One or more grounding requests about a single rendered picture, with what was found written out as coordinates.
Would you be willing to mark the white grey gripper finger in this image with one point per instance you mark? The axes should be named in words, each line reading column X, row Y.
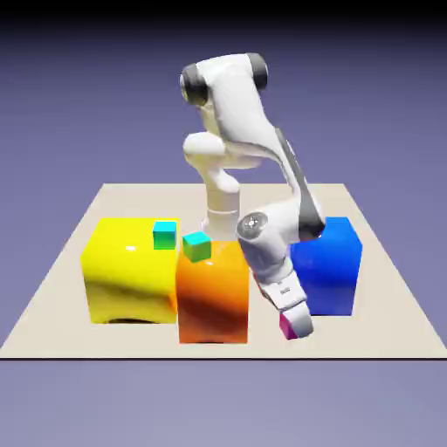
column 299, row 320

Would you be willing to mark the large blue box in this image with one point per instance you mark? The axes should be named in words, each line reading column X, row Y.
column 328, row 269

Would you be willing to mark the small pink cube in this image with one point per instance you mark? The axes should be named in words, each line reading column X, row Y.
column 287, row 327

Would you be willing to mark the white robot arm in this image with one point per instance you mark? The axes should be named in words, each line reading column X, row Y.
column 241, row 104

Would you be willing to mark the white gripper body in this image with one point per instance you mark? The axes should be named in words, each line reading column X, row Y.
column 284, row 290

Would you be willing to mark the large orange box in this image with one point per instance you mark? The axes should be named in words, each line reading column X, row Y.
column 213, row 297

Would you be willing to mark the large yellow box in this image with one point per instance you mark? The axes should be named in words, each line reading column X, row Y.
column 129, row 272

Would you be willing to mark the small green cube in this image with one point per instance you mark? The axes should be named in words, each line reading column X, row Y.
column 164, row 235
column 197, row 247

